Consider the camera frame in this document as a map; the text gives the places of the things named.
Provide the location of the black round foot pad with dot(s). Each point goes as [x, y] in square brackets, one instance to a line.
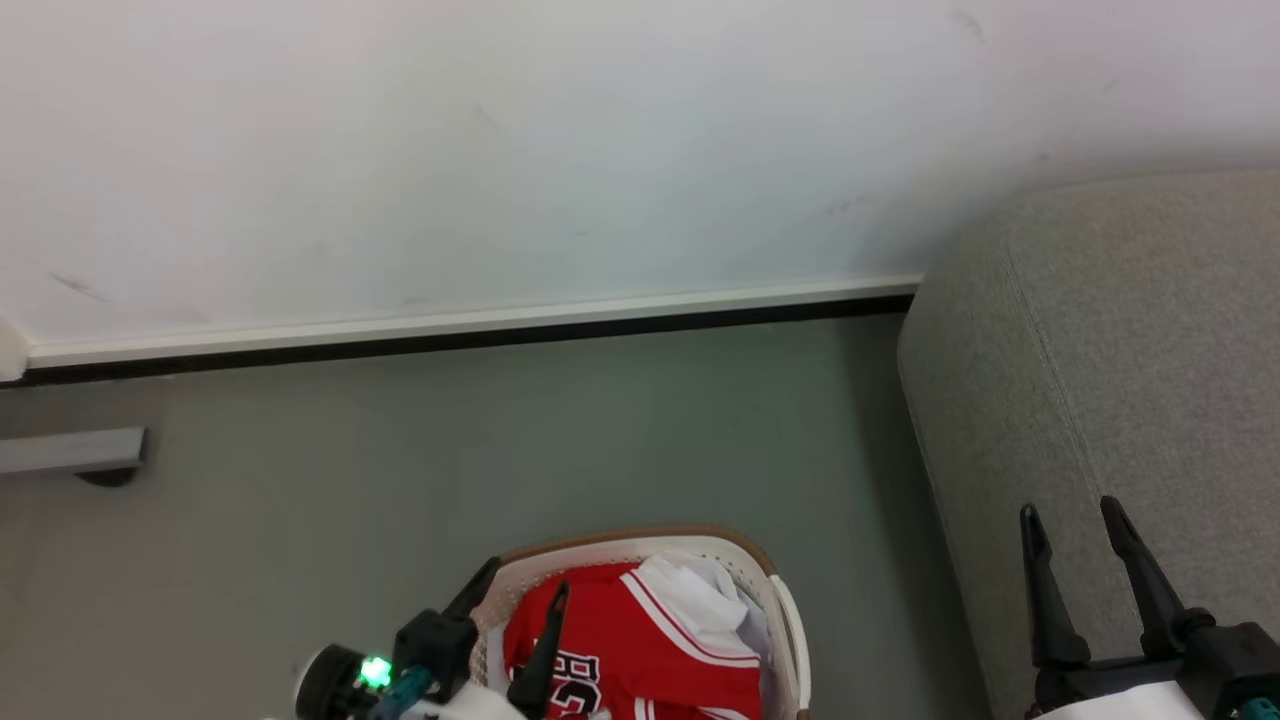
[108, 478]

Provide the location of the white garment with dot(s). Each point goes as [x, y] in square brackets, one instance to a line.
[700, 590]

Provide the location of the grey fabric sofa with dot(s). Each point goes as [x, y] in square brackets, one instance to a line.
[1120, 350]

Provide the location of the grey metal frame leg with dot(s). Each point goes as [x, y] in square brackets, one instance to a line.
[70, 450]

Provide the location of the white perforated laundry basket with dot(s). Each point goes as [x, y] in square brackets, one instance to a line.
[785, 610]

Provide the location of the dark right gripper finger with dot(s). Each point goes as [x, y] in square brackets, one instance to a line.
[1050, 610]
[1150, 590]

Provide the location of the red white basketball jersey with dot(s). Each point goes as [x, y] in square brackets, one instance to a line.
[620, 640]

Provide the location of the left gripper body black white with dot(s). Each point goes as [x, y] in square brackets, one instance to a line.
[435, 648]

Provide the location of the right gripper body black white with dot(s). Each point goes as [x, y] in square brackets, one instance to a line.
[1235, 670]

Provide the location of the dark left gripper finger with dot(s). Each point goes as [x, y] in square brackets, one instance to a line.
[472, 595]
[540, 655]

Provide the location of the white black baseboard strip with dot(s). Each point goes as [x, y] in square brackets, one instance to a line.
[480, 328]

